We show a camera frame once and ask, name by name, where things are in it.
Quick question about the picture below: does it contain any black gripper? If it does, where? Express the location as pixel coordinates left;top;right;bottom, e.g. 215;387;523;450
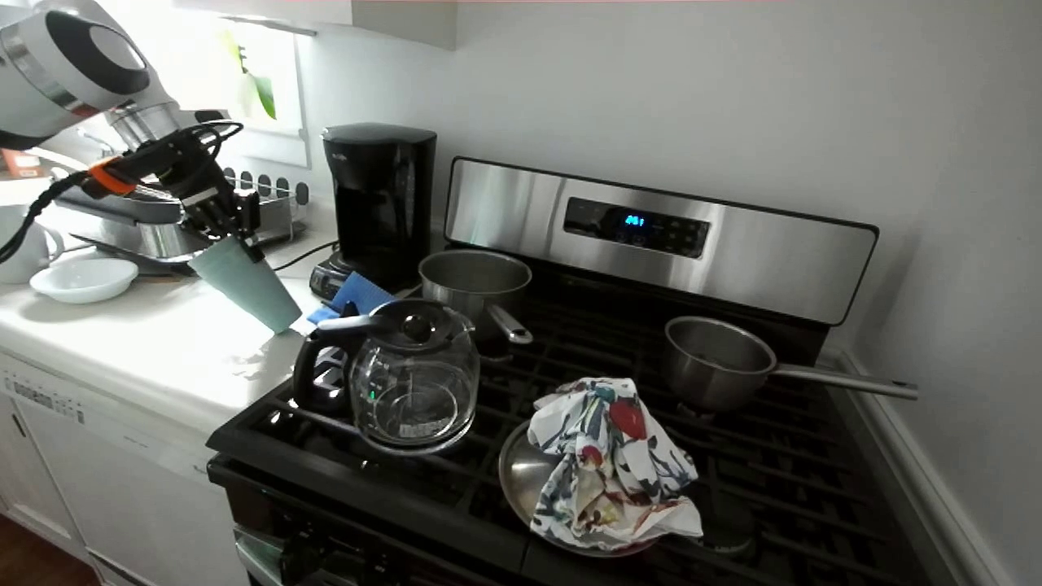
139;128;271;264

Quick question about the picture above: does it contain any white ceramic counter mug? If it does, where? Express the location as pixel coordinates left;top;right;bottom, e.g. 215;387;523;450
0;204;62;293

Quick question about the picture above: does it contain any patterned kitchen cloth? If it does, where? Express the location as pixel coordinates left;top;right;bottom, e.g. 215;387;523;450
523;375;709;552

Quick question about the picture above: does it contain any metal dish rack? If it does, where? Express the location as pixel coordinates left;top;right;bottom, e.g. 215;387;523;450
43;160;320;275

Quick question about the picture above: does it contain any black plastic scoop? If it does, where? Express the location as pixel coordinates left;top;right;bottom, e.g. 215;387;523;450
307;254;362;305

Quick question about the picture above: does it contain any green orchid plant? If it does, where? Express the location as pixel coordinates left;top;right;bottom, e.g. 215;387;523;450
231;30;283;125

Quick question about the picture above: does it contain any black coffee maker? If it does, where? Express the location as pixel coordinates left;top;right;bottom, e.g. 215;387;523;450
323;120;439;295

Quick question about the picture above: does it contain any white plate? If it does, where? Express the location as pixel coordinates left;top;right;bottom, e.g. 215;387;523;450
26;252;142;310

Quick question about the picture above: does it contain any glass coffee carafe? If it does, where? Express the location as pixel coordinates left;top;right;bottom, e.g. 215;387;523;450
285;295;486;459

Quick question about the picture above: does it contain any white box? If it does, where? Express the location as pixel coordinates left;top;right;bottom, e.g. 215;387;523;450
0;344;255;586

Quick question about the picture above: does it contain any steel frying pan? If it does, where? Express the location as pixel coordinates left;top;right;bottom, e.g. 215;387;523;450
496;417;712;564

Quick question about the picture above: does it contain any black stainless steel stove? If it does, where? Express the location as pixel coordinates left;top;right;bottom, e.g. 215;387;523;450
204;155;941;586

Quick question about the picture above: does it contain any black coffee maker cord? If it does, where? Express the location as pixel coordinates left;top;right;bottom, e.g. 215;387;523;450
271;238;341;275

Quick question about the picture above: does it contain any wrist camera with orange mount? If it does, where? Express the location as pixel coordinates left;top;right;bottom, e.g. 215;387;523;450
75;143;157;207

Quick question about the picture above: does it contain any white wall cabinet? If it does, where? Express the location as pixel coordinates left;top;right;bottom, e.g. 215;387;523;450
174;0;461;51

